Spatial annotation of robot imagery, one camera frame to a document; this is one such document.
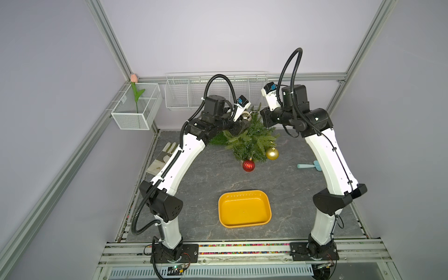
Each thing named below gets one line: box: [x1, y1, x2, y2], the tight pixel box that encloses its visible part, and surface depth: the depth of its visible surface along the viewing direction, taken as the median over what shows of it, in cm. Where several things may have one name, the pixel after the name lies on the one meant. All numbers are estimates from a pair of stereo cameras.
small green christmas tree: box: [208, 102, 280, 163], surface depth 80 cm
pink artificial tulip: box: [130, 73, 146, 114], surface depth 92 cm
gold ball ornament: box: [266, 147, 280, 161], surface depth 77 cm
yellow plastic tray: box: [218, 189, 272, 229], surface depth 87 cm
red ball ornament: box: [242, 156, 255, 173], surface depth 77 cm
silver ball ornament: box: [241, 110, 252, 122], surface depth 72 cm
